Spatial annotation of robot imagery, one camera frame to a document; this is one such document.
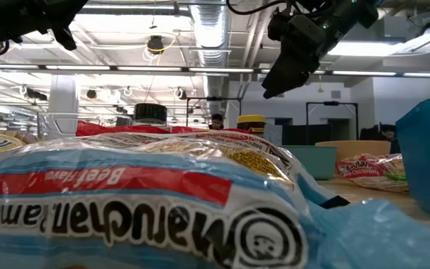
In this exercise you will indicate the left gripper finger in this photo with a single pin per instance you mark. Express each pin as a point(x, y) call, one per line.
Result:
point(66, 39)

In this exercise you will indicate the red and yellow ramen packet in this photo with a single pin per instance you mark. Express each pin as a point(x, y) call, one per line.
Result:
point(237, 157)

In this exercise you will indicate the small black cup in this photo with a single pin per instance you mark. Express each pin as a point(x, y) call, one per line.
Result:
point(149, 112)

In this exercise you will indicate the white pillar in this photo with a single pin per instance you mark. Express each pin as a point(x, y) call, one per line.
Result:
point(63, 93)

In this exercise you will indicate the person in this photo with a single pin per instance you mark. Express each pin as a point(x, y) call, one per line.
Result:
point(217, 121)

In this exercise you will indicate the teal rectangular container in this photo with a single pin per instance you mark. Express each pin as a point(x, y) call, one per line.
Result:
point(312, 160)

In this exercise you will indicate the orange bowl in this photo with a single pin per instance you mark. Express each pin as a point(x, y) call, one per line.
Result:
point(357, 148)

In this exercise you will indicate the clear plastic container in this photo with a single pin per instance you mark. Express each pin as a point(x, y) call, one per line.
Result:
point(56, 125)

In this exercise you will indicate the chicken ramen packet with green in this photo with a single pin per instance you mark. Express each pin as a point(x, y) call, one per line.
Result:
point(364, 170)

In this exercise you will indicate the dark blue tray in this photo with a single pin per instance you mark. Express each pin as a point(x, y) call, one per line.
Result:
point(427, 157)

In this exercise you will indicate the blue beef ramen packet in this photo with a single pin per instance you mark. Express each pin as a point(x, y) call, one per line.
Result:
point(125, 224)

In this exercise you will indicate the black background frame stand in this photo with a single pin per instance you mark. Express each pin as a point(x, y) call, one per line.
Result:
point(330, 103)
point(215, 98)

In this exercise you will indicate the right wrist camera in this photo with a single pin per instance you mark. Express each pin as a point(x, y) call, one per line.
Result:
point(278, 26)

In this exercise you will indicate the large silver ventilation duct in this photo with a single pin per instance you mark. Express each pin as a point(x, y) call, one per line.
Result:
point(211, 30)

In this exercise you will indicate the overhead light rail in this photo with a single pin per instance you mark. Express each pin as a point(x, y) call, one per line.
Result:
point(151, 68)

